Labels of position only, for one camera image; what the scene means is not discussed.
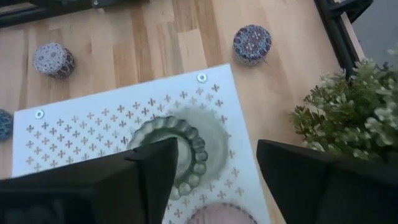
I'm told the potted green artificial plant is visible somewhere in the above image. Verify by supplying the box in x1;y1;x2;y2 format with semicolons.
289;46;398;162

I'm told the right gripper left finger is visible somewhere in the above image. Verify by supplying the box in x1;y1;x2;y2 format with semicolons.
0;136;179;224

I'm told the white perforated metal shelf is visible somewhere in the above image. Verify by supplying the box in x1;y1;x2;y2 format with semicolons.
11;63;272;224

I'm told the pale lilac patterned tin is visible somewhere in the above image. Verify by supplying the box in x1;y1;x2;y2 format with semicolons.
32;42;75;79

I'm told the green glass candle holder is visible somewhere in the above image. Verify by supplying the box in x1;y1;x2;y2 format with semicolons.
126;107;231;202

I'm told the blue patterned tin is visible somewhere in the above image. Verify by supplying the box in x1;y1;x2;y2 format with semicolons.
0;108;14;142

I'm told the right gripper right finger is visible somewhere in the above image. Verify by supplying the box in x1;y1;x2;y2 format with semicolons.
256;139;398;224

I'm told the dark purple patterned tin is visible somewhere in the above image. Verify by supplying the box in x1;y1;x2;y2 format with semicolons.
232;24;272;65

